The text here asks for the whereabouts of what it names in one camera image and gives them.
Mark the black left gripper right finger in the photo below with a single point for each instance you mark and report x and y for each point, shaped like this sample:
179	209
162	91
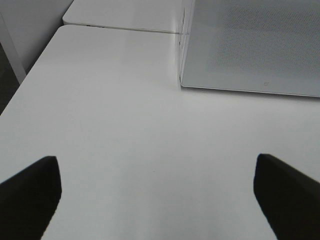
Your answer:
289	199

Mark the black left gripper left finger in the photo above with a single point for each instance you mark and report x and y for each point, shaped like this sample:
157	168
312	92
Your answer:
29	199

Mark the white microwave door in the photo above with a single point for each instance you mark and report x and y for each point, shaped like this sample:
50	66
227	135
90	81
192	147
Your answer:
262	46

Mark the white microwave oven body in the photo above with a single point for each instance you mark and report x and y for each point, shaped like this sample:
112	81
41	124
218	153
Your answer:
184	32

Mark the white adjacent table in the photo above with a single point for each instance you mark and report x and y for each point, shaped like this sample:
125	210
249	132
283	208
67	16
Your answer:
159	16

